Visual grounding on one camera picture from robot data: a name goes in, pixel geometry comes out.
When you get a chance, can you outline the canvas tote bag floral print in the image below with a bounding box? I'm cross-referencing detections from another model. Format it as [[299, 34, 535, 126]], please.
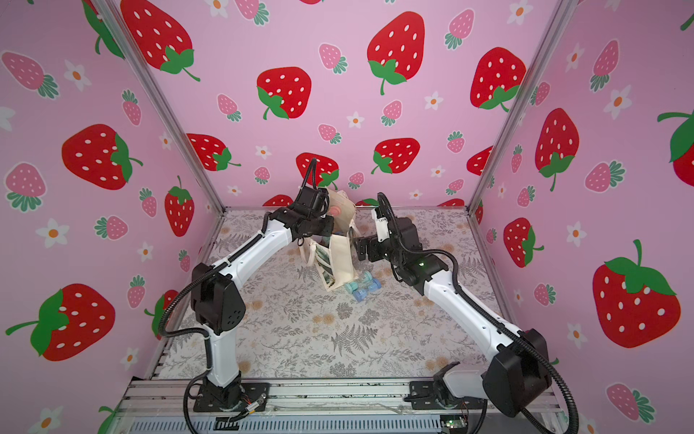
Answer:
[[299, 190, 361, 291]]

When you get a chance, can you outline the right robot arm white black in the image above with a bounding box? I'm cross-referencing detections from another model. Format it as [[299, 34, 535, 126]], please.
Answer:
[[354, 211, 552, 418]]

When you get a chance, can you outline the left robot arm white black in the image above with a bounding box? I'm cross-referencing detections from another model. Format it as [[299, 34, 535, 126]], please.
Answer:
[[191, 186, 334, 409]]

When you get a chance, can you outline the teal hourglass number five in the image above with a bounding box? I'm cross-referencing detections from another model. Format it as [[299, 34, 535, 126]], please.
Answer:
[[343, 271, 374, 294]]

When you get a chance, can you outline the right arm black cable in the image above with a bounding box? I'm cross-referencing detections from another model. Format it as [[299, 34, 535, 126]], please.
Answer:
[[376, 192, 581, 434]]

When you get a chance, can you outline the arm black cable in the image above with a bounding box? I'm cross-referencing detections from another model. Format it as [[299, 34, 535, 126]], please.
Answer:
[[376, 192, 581, 434], [156, 156, 321, 434]]

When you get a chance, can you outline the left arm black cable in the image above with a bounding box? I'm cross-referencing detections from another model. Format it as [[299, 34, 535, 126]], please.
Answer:
[[156, 156, 321, 434]]

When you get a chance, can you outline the left aluminium corner post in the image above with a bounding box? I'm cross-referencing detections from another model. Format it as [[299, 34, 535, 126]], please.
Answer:
[[94, 0, 226, 215]]

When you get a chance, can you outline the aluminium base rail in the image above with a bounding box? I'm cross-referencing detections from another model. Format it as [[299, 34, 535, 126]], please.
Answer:
[[108, 378, 534, 433]]

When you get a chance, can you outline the aluminium corner frame post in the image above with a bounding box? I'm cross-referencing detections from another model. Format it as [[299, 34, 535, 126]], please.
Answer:
[[467, 0, 578, 216]]

